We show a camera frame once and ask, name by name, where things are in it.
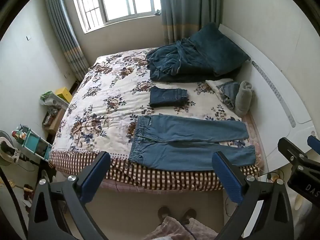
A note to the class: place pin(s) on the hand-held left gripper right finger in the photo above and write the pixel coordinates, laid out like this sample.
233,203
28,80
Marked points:
226,177

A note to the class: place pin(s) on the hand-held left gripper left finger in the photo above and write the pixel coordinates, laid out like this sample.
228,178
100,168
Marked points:
95,175

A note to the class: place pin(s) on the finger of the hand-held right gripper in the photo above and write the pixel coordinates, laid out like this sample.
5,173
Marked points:
314,143
291,150

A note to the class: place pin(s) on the light blue jeans pants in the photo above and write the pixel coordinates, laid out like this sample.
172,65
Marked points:
187,152

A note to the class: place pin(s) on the person's pink fleece pants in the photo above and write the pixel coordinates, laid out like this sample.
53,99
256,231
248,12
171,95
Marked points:
170,230

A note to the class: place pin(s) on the person's brown shoe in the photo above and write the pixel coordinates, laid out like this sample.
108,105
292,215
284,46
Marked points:
189,215

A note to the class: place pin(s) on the teal storage cart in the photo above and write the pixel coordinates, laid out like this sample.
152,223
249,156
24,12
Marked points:
35,143

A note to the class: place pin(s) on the brown cardboard box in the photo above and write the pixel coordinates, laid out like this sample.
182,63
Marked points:
53,120

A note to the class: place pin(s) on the grey rolled towel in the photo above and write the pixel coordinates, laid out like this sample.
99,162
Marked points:
243,98

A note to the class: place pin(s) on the white bed headboard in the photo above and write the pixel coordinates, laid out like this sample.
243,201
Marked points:
275,80

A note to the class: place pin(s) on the floral quilt with checkered border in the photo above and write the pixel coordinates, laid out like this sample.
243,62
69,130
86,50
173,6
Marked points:
105,100

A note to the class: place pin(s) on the small crumpled denim garment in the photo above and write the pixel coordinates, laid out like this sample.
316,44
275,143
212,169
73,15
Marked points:
230,92

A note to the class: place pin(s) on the yellow box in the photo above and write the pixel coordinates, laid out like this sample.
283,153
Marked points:
64,94

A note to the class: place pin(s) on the green and white bag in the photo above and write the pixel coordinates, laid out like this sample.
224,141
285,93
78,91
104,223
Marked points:
46,97

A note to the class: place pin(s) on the standing fan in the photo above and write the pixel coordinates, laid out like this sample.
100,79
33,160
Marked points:
6,150

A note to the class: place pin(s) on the folded dark blue jeans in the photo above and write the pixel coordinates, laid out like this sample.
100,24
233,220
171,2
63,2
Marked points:
167,97

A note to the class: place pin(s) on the dark teal pillow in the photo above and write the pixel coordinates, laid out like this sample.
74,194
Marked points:
220,47

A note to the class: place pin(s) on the dark blue crumpled blanket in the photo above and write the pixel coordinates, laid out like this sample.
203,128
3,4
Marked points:
175,62

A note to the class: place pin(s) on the blue striped curtain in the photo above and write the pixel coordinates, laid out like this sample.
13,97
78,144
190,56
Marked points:
66,35
185,7

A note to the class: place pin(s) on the window with metal bars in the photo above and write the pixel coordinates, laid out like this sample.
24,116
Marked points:
117,0

